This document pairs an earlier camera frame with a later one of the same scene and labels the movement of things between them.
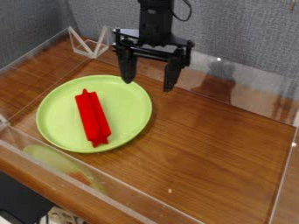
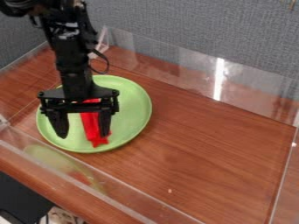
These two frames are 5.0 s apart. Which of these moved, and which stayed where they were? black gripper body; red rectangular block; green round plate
Moved: black gripper body
Stayed: green round plate; red rectangular block
